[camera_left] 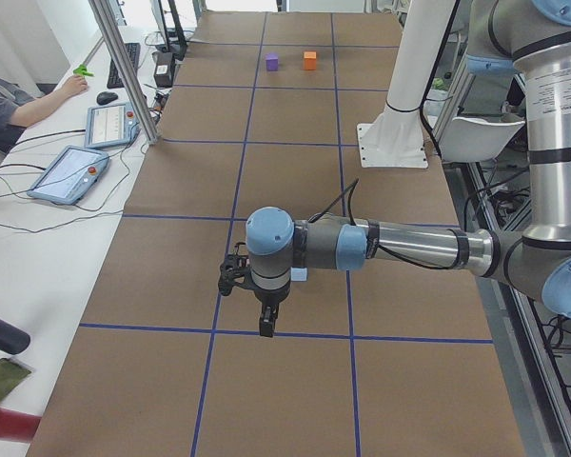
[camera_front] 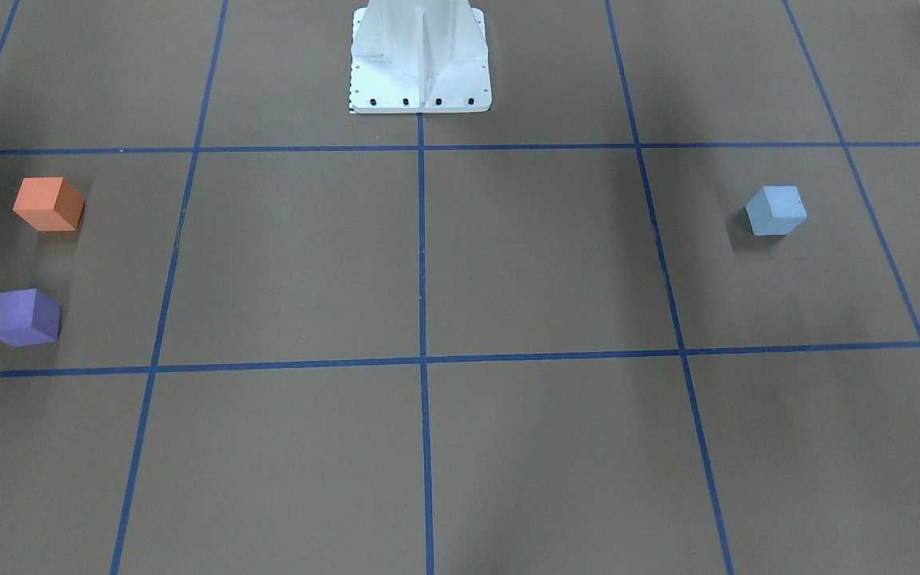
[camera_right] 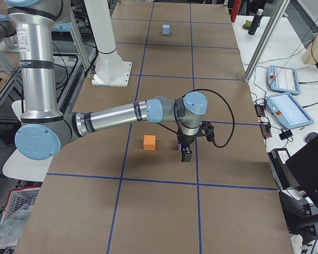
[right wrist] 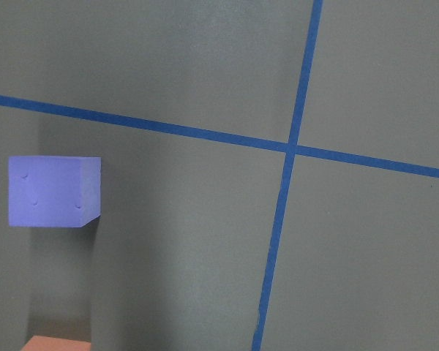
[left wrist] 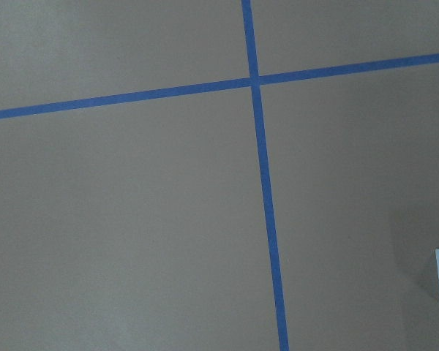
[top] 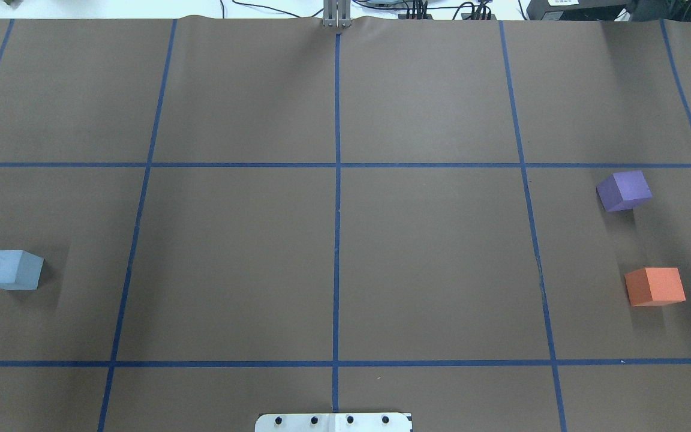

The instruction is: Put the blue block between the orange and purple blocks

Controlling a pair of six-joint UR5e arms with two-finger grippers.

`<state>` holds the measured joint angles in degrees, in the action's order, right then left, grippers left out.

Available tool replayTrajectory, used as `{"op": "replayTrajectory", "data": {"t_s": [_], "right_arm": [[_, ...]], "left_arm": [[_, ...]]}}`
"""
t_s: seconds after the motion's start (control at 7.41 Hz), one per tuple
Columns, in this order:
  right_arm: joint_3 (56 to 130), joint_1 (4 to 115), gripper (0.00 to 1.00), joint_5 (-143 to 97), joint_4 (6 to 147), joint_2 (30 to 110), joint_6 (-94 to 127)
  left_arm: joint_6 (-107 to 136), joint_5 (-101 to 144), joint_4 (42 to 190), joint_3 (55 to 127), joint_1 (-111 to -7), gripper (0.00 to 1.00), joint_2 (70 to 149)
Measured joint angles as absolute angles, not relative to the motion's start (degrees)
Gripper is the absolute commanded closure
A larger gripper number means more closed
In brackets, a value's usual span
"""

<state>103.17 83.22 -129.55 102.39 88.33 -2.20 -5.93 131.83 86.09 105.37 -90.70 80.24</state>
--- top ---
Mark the aluminium frame post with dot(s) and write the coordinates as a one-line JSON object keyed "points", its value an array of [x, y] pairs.
{"points": [[337, 14]]}

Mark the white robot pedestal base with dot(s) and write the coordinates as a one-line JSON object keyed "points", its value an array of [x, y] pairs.
{"points": [[354, 421]]}

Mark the orange foam block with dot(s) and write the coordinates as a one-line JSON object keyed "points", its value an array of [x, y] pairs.
{"points": [[654, 287]]}

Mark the black device box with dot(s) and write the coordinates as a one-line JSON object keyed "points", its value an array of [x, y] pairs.
{"points": [[575, 10]]}

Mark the light blue foam block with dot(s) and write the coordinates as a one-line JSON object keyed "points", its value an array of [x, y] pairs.
{"points": [[19, 270]]}

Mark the purple foam block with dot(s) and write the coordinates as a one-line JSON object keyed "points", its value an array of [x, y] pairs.
{"points": [[623, 191]]}

